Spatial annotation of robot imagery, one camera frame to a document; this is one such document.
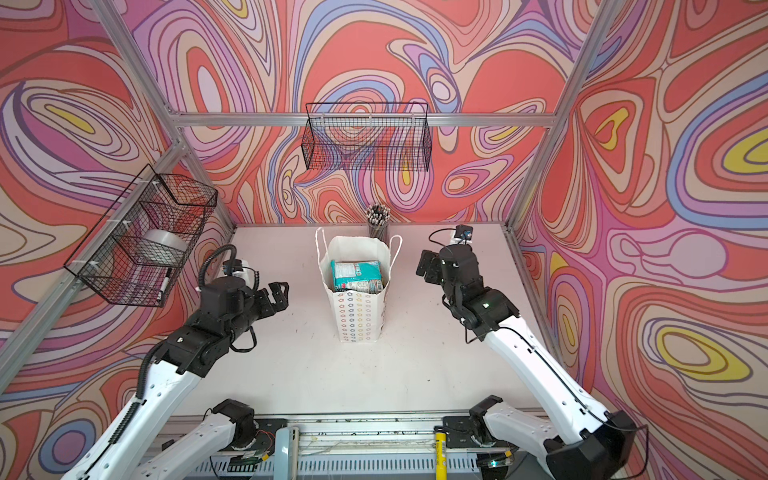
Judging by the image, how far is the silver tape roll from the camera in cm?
71

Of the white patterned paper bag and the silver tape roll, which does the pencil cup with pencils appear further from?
the silver tape roll

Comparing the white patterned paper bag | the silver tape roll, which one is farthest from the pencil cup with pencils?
the silver tape roll
